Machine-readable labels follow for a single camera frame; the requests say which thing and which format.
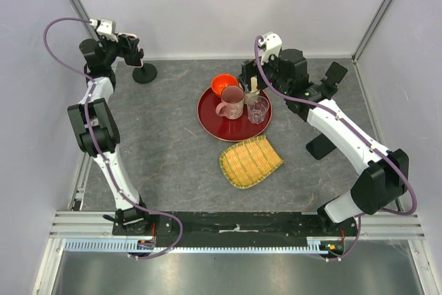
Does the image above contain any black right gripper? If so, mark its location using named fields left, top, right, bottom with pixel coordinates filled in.
left=237, top=50, right=291, bottom=95

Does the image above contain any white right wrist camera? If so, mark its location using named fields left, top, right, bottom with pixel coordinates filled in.
left=256, top=32, right=282, bottom=66

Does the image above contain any cream cup with dark rim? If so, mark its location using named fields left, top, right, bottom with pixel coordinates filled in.
left=244, top=89, right=260, bottom=105

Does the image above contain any aluminium frame rail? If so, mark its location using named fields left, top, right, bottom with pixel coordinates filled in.
left=48, top=210, right=120, bottom=239

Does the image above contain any clear glass tumbler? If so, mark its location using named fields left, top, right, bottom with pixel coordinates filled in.
left=247, top=96, right=270, bottom=124

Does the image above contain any black folding phone stand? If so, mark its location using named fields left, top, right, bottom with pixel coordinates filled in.
left=319, top=61, right=348, bottom=99

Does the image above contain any pink floral mug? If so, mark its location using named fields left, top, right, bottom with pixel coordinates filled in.
left=215, top=86, right=245, bottom=120

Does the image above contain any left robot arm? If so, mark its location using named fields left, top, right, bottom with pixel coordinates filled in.
left=68, top=33, right=157, bottom=236

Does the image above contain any grey slotted cable duct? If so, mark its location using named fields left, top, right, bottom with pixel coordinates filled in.
left=64, top=238, right=340, bottom=255

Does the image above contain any round red tray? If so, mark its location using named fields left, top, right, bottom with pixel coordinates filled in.
left=197, top=88, right=273, bottom=142

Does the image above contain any orange bowl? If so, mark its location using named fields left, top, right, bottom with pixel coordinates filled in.
left=211, top=73, right=238, bottom=97

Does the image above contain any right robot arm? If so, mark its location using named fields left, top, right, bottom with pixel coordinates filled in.
left=238, top=49, right=410, bottom=236

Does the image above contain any pink-cased smartphone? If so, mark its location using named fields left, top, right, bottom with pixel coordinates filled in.
left=117, top=32, right=144, bottom=68

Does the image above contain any woven bamboo mat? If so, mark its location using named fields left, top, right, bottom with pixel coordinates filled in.
left=219, top=135, right=284, bottom=189

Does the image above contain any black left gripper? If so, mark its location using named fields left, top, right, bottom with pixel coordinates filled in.
left=97, top=35, right=138, bottom=68

